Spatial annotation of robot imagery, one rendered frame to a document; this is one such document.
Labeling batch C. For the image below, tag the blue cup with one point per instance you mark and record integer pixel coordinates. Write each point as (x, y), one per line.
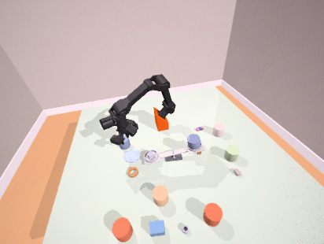
(126, 143)
(194, 141)

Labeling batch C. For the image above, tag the light blue block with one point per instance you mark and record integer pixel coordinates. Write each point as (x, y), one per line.
(156, 228)

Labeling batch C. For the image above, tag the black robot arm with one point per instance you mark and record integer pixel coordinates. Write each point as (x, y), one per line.
(123, 106)

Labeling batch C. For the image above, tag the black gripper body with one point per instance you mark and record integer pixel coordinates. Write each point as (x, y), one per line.
(118, 139)

